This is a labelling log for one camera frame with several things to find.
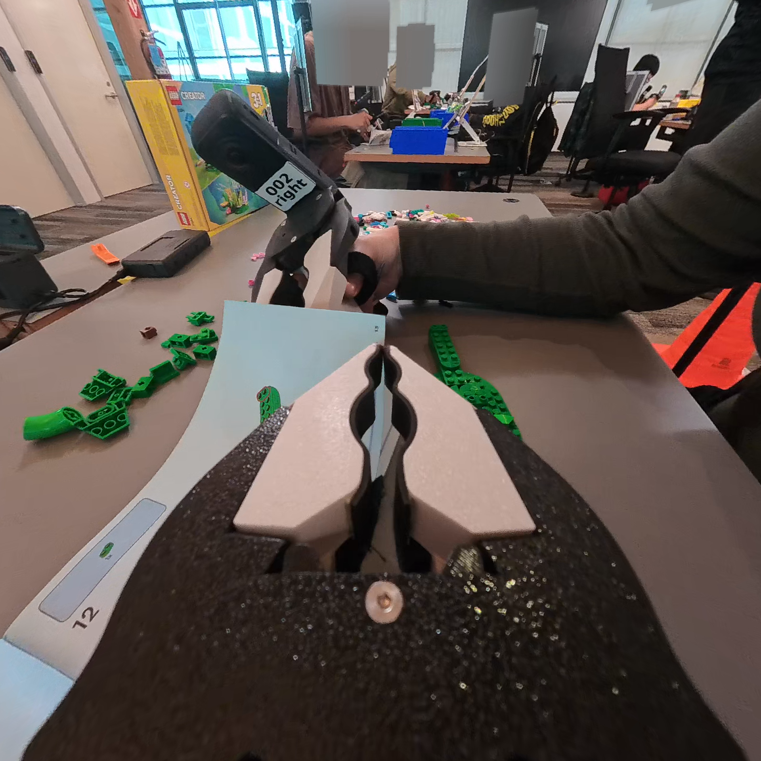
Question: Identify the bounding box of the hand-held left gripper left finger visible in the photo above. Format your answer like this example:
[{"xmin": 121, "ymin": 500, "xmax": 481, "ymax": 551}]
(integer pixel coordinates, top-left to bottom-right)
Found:
[{"xmin": 233, "ymin": 345, "xmax": 381, "ymax": 574}]

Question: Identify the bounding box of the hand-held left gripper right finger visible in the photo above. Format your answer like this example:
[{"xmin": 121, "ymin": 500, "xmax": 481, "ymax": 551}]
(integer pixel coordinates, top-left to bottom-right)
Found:
[{"xmin": 382, "ymin": 345, "xmax": 537, "ymax": 574}]

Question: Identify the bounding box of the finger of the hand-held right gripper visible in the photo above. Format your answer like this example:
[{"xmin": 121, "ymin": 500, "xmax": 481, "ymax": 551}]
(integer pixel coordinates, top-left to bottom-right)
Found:
[
  {"xmin": 260, "ymin": 269, "xmax": 309, "ymax": 308},
  {"xmin": 303, "ymin": 229, "xmax": 362, "ymax": 311}
]

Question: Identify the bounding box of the white instruction booklet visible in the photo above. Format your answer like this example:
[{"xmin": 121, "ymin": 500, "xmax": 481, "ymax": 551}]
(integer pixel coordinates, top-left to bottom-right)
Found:
[{"xmin": 0, "ymin": 300, "xmax": 387, "ymax": 761}]

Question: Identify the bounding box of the green brick leaf build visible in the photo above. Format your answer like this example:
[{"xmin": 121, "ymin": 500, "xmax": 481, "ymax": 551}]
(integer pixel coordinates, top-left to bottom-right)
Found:
[{"xmin": 429, "ymin": 325, "xmax": 523, "ymax": 441}]

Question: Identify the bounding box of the grey desk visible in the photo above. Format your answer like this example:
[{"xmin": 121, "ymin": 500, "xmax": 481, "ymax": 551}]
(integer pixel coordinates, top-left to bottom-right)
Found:
[{"xmin": 0, "ymin": 187, "xmax": 761, "ymax": 761}]

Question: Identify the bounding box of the person's right hand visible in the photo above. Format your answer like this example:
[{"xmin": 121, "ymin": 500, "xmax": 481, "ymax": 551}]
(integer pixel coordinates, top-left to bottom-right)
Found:
[{"xmin": 344, "ymin": 226, "xmax": 404, "ymax": 315}]

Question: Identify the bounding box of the pile of colourful bricks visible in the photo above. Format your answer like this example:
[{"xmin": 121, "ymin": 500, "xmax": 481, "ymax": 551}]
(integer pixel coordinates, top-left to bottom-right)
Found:
[{"xmin": 352, "ymin": 208, "xmax": 476, "ymax": 229}]

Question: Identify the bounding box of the black rectangular device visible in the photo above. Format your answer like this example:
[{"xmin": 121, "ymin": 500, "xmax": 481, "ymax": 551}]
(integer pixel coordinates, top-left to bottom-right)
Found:
[{"xmin": 122, "ymin": 229, "xmax": 212, "ymax": 278}]

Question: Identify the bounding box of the tan office table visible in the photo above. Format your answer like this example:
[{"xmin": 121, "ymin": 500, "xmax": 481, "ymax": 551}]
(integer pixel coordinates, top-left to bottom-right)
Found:
[{"xmin": 345, "ymin": 143, "xmax": 492, "ymax": 179}]

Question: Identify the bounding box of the black office chair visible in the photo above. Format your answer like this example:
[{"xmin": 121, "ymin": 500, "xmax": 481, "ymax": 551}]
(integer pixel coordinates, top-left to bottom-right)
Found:
[
  {"xmin": 570, "ymin": 44, "xmax": 685, "ymax": 198},
  {"xmin": 247, "ymin": 70, "xmax": 292, "ymax": 136}
]

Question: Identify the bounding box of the colourful toy box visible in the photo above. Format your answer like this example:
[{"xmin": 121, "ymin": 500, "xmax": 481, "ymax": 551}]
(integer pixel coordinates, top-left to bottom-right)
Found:
[{"xmin": 126, "ymin": 79, "xmax": 275, "ymax": 231}]

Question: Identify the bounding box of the blue plastic bin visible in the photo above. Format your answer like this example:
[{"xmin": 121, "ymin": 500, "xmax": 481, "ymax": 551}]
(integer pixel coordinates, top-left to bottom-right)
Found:
[{"xmin": 389, "ymin": 126, "xmax": 448, "ymax": 155}]

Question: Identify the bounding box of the cluster of small green bricks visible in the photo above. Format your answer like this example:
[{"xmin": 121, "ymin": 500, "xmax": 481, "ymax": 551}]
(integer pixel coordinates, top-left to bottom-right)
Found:
[{"xmin": 24, "ymin": 310, "xmax": 219, "ymax": 442}]

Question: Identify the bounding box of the red fire extinguisher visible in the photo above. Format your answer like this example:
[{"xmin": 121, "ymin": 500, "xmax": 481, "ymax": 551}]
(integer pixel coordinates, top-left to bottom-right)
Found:
[{"xmin": 140, "ymin": 30, "xmax": 171, "ymax": 81}]

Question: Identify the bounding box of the white door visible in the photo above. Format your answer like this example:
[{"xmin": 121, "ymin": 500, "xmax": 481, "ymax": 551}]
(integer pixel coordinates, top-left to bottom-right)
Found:
[
  {"xmin": 0, "ymin": 9, "xmax": 75, "ymax": 219},
  {"xmin": 18, "ymin": 0, "xmax": 157, "ymax": 201}
]

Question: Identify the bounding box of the grey charger dock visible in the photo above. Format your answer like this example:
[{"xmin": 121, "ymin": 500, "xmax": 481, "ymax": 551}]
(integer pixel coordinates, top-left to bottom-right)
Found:
[{"xmin": 0, "ymin": 205, "xmax": 58, "ymax": 310}]

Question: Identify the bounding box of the large black screen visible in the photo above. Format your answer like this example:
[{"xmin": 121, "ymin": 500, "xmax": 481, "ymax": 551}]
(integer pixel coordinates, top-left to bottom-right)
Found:
[{"xmin": 458, "ymin": 0, "xmax": 608, "ymax": 93}]

